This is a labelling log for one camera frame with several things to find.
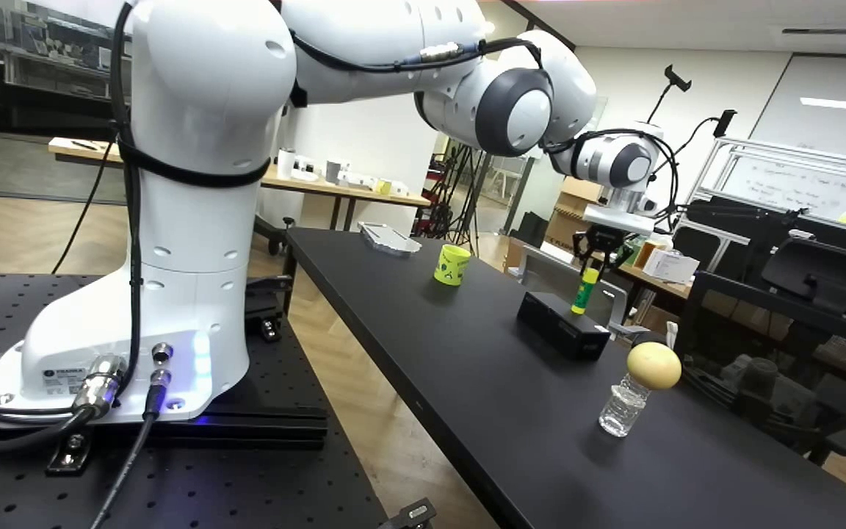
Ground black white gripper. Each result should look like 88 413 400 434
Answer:
581 206 653 277

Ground yellow green glue stick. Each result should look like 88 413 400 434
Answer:
571 261 600 318

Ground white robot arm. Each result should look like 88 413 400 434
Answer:
0 0 672 424

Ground clear glass cup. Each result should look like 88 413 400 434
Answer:
596 384 649 437

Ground green plastic cup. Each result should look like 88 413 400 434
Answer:
433 244 469 289

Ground stacked cardboard boxes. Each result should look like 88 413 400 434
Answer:
547 175 602 247

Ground black rectangular box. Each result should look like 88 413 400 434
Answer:
516 290 610 362

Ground yellow lemon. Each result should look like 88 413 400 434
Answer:
627 340 682 390

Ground white stapler tray device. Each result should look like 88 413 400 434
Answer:
359 220 421 255

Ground black optical breadboard base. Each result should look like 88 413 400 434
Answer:
0 269 390 529

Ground wooden table black legs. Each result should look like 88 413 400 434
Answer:
46 137 428 231

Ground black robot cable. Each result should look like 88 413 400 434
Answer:
88 0 277 529

